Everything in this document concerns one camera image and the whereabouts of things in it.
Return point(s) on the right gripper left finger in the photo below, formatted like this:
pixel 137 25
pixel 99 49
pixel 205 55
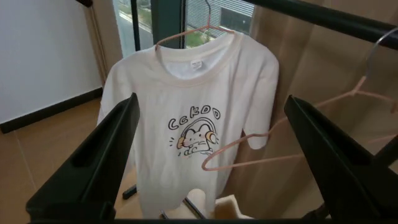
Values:
pixel 90 177

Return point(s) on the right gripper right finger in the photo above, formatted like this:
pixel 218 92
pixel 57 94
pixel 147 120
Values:
pixel 335 174

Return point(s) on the white printed t-shirt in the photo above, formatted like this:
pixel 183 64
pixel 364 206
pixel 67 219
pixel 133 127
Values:
pixel 186 93

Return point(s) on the pink clothes hanger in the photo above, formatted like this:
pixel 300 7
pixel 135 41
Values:
pixel 236 143
pixel 186 32

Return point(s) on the black clothes rack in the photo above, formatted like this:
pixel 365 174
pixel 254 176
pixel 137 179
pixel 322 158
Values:
pixel 326 18

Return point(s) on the window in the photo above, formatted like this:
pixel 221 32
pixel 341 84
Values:
pixel 168 21

